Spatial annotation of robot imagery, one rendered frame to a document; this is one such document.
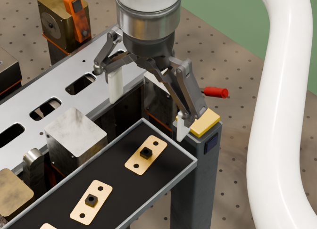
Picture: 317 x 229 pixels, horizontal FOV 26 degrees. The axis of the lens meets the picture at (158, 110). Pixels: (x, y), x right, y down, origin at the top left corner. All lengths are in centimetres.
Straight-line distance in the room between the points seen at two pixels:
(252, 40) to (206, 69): 112
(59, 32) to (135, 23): 76
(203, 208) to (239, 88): 55
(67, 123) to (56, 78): 25
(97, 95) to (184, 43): 59
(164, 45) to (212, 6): 227
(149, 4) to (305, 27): 20
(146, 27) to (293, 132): 25
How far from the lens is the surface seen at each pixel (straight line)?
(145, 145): 123
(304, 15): 88
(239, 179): 176
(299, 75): 84
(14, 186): 131
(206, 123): 127
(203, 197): 145
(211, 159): 136
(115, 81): 112
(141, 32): 93
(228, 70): 199
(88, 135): 132
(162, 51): 97
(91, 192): 118
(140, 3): 89
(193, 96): 101
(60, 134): 133
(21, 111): 152
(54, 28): 168
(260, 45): 307
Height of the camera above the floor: 215
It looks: 50 degrees down
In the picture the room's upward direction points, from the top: straight up
